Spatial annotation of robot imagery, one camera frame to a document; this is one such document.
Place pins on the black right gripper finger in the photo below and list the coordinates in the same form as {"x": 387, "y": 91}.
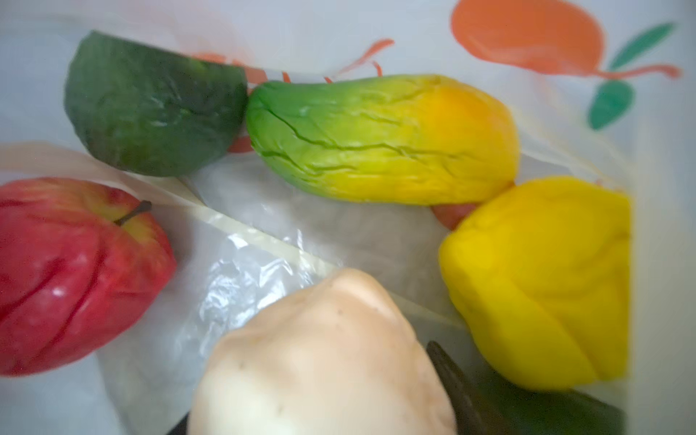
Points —
{"x": 474, "y": 413}

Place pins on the beige pear fruit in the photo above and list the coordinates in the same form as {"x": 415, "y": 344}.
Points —
{"x": 338, "y": 357}

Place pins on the green yellow mango fruit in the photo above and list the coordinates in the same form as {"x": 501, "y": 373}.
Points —
{"x": 419, "y": 140}

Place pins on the yellow plastic bag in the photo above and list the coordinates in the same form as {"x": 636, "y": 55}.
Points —
{"x": 621, "y": 116}

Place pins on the red apple fruit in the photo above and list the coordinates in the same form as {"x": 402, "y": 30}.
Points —
{"x": 81, "y": 263}

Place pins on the dark green fruit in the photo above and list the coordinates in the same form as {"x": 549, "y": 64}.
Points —
{"x": 155, "y": 113}

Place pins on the yellow lemon fruit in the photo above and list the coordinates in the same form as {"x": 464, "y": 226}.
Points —
{"x": 541, "y": 277}

